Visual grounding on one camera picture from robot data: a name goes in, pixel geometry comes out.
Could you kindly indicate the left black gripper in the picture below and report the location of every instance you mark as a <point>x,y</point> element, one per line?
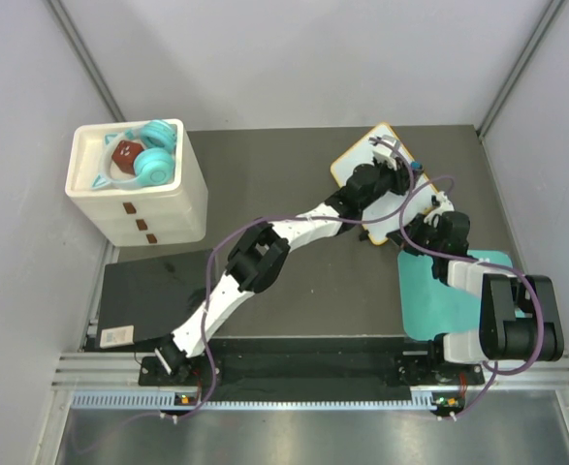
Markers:
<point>400,175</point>

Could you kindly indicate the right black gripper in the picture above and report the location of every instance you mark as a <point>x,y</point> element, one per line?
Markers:
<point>418,225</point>

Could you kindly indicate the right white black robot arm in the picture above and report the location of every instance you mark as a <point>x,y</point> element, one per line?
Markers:
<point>518,317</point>

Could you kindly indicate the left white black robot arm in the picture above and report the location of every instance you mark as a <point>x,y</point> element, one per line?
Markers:
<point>263,246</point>

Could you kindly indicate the teal cutting board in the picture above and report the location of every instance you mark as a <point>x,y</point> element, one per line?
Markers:
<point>431,307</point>

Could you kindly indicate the white drawer unit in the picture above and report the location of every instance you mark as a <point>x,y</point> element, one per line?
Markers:
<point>173,213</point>

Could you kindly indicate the teal cat ear headphones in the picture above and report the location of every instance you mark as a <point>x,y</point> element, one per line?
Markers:
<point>154,167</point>

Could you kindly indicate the dark red cube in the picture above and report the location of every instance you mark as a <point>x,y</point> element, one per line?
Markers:
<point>125,155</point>

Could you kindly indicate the black box with label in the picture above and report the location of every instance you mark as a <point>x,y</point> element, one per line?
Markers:
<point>145,300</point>

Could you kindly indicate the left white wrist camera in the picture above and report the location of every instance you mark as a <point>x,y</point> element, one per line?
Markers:
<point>385,149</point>

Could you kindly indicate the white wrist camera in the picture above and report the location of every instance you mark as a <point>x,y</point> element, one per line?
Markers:
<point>385,149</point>
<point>441,203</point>

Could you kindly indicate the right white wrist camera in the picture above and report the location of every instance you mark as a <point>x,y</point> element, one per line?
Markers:
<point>441,203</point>

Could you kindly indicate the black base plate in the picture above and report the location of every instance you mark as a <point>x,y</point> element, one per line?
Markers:
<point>313,369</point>

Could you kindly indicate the grey slotted cable duct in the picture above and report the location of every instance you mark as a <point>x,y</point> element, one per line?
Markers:
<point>171,401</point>

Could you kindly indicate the aluminium frame rail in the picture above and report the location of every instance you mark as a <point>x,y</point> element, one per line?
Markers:
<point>97,371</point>

